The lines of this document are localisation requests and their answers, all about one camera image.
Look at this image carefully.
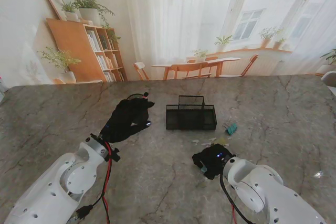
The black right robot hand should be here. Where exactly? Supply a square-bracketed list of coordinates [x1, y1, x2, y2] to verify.
[192, 144, 236, 180]

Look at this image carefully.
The red and black right arm cable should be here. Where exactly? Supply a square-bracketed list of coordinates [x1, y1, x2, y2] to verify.
[219, 175, 255, 224]

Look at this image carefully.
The red and black arm cable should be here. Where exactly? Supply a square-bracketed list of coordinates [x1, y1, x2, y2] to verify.
[75, 141, 121, 224]
[219, 175, 255, 224]

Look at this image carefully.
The clear bottle with red cap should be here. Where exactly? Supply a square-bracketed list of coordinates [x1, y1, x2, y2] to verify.
[0, 76, 8, 104]

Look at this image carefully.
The teal binder clip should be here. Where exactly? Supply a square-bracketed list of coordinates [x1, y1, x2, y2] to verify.
[223, 123, 239, 137]

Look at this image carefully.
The red and black left arm cable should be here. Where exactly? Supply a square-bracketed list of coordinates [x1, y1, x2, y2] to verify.
[75, 141, 121, 224]

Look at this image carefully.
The black mesh desk organizer tray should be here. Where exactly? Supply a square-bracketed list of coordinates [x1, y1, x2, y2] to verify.
[165, 95, 217, 131]

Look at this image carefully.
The white rounded chair back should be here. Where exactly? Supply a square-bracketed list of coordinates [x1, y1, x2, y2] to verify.
[320, 71, 336, 88]

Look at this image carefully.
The printed room scene backdrop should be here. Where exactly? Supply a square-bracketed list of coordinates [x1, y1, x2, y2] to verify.
[0, 0, 336, 87]

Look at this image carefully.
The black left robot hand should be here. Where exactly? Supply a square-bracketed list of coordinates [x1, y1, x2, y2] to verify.
[99, 99, 155, 143]

